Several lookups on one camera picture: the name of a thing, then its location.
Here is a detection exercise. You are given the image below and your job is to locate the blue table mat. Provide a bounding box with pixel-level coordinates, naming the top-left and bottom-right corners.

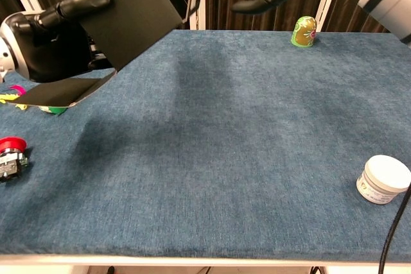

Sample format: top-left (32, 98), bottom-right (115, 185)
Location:
top-left (0, 29), bottom-right (411, 261)

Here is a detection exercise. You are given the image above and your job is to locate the feather shuttlecock green base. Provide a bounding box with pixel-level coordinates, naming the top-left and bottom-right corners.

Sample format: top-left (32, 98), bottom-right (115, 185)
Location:
top-left (0, 84), bottom-right (68, 116)

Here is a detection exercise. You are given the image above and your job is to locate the black cardboard box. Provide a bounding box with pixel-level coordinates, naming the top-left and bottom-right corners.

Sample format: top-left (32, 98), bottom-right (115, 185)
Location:
top-left (6, 0), bottom-right (206, 108)

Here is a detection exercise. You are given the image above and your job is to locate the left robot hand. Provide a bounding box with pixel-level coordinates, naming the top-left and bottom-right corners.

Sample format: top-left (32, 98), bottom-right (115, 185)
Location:
top-left (0, 0), bottom-right (116, 83)

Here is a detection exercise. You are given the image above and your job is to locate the green nesting doll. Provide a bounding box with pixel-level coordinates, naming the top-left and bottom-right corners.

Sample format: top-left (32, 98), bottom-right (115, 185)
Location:
top-left (290, 15), bottom-right (318, 49)

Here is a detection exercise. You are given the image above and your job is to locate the white round jar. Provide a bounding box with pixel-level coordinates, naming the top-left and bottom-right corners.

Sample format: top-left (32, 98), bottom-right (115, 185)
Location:
top-left (356, 155), bottom-right (411, 205)

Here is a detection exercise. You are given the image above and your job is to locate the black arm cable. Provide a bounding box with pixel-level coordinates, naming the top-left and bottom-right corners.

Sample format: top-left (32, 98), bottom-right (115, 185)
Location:
top-left (378, 187), bottom-right (411, 274)

